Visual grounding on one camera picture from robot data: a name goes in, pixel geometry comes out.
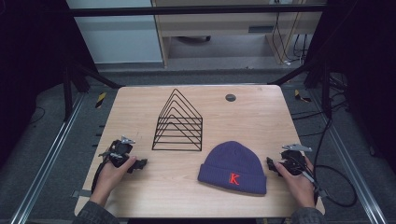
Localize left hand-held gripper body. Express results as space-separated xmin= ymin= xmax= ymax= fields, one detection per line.
xmin=98 ymin=135 xmax=136 ymax=169

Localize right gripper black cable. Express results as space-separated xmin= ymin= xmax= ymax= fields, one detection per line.
xmin=305 ymin=117 xmax=359 ymax=209

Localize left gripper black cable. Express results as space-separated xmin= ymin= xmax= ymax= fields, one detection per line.
xmin=91 ymin=159 xmax=110 ymax=194

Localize person's left hand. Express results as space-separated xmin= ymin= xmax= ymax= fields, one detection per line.
xmin=90 ymin=155 xmax=137 ymax=208

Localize black floor cables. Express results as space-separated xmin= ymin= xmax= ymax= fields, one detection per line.
xmin=290 ymin=73 xmax=351 ymax=138

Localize bundle of hanging cables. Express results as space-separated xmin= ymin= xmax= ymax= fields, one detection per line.
xmin=271 ymin=0 xmax=310 ymax=67

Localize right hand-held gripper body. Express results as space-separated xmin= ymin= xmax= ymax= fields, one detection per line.
xmin=279 ymin=143 xmax=314 ymax=177

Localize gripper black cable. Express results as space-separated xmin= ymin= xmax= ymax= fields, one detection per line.
xmin=305 ymin=117 xmax=359 ymax=209
xmin=91 ymin=159 xmax=110 ymax=194

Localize black metal stand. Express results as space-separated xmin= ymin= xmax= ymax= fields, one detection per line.
xmin=266 ymin=57 xmax=333 ymax=119
xmin=61 ymin=60 xmax=123 ymax=123

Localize silver aluminium rail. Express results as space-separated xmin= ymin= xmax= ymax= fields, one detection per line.
xmin=9 ymin=92 xmax=86 ymax=224
xmin=310 ymin=89 xmax=389 ymax=224

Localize purple knit beanie hat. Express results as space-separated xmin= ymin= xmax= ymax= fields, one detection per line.
xmin=197 ymin=140 xmax=268 ymax=196

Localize light wooden desk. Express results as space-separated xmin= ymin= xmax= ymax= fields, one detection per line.
xmin=151 ymin=0 xmax=329 ymax=69

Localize person's right hand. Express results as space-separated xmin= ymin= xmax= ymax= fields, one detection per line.
xmin=273 ymin=155 xmax=317 ymax=209

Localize black wire file rack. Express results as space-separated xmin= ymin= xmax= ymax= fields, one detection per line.
xmin=151 ymin=88 xmax=205 ymax=153

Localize yellow black hazard tape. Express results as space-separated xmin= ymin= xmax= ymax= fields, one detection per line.
xmin=94 ymin=91 xmax=107 ymax=109
xmin=293 ymin=89 xmax=313 ymax=104

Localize white cabinet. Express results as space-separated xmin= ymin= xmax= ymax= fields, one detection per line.
xmin=65 ymin=0 xmax=164 ymax=65

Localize black horizontal frame bar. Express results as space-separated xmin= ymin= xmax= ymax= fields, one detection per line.
xmin=65 ymin=3 xmax=329 ymax=18

